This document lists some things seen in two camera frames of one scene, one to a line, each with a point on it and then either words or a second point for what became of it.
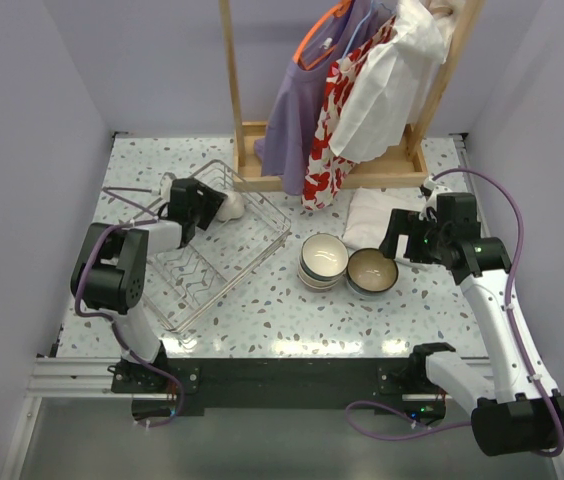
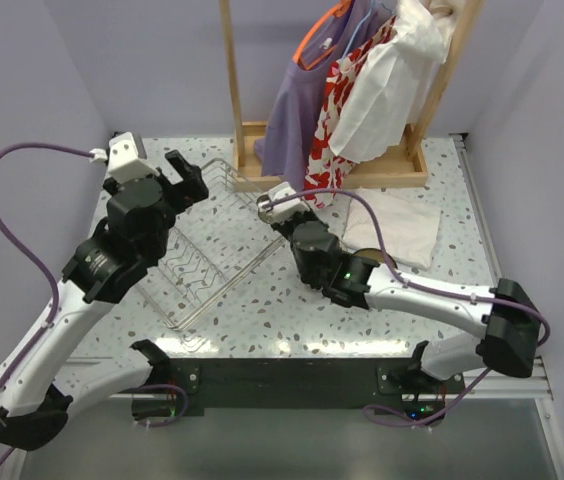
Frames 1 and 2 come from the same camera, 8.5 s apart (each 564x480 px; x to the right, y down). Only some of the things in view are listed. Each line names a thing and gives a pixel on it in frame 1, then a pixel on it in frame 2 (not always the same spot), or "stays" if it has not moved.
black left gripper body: x=210 y=204 to x=173 y=185
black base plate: x=183 y=388 stays
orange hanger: x=341 y=9 stays
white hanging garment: x=390 y=83 stays
